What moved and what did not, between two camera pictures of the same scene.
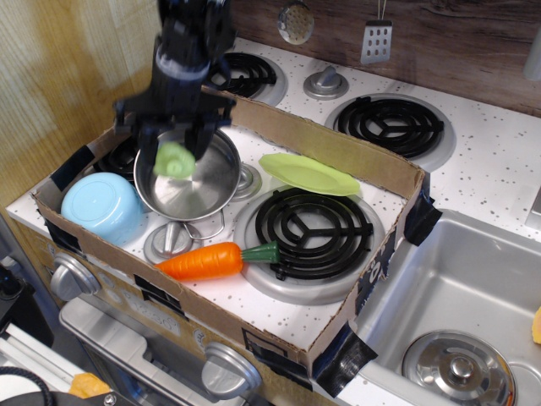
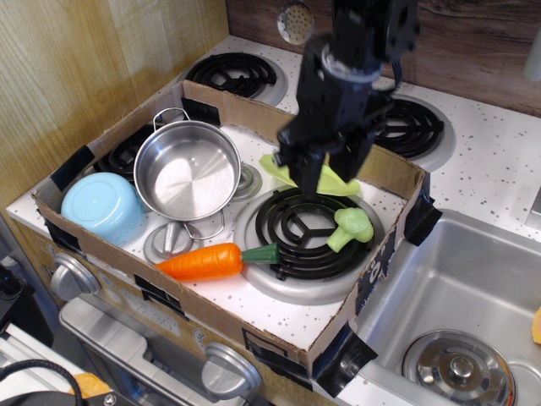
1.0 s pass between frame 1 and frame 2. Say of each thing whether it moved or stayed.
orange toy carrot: stayed
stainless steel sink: stayed
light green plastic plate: stayed
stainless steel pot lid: stayed
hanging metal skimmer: stayed
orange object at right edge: stayed
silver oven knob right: stayed
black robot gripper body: moved
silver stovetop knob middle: stayed
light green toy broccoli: moved
